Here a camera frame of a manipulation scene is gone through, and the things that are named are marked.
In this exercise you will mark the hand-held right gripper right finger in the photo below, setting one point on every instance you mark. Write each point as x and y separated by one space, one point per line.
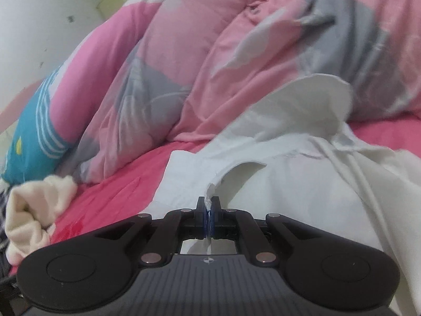
215 220

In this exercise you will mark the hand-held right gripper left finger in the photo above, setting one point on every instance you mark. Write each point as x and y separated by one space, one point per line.
201 220

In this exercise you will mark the black white plaid shirt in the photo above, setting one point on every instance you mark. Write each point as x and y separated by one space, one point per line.
3 217

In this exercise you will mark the pink floral blanket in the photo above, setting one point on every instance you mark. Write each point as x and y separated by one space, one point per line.
115 197

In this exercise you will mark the cream fleece garment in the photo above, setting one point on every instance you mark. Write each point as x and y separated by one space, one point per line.
33 210

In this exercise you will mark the pink grey quilt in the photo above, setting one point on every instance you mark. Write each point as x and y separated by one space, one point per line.
197 56

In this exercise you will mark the blue pink cartoon pillow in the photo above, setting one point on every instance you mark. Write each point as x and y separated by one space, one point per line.
29 131

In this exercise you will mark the pink headboard frame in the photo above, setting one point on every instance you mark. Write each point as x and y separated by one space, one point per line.
16 108

